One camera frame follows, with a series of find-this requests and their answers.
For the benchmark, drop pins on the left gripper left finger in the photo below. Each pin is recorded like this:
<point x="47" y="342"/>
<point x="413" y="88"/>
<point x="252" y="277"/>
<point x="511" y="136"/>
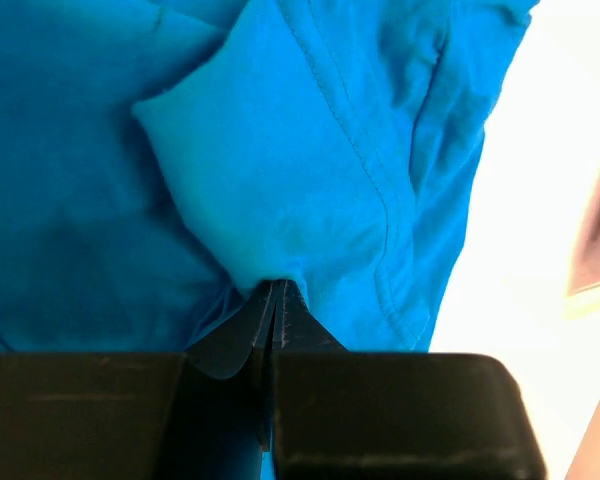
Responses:
<point x="192" y="415"/>

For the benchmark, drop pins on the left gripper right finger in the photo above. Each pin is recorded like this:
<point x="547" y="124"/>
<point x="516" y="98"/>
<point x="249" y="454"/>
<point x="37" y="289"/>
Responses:
<point x="339" y="414"/>

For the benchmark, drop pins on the blue t shirt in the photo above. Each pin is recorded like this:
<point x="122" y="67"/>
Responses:
<point x="160" y="159"/>

